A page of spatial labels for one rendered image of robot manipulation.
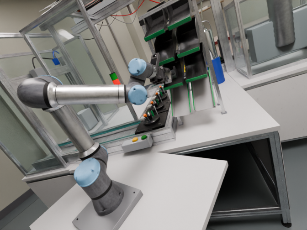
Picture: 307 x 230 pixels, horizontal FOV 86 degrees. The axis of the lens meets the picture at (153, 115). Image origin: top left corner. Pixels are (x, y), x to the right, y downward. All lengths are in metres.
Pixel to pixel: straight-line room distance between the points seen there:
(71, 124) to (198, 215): 0.65
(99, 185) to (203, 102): 0.78
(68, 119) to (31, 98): 0.20
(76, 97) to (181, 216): 0.60
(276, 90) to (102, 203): 1.63
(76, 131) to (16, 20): 3.60
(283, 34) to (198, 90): 0.94
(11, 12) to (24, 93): 3.66
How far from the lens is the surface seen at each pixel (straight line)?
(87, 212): 0.99
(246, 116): 1.20
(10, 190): 3.95
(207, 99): 1.13
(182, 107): 1.14
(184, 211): 0.75
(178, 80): 1.11
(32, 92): 0.70
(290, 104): 1.94
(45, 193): 2.05
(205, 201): 0.76
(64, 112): 0.83
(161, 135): 1.12
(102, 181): 0.81
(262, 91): 1.79
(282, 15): 1.83
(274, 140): 1.14
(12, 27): 4.22
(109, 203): 0.86
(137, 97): 0.63
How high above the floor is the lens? 1.45
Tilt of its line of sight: 20 degrees down
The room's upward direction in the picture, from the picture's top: 24 degrees counter-clockwise
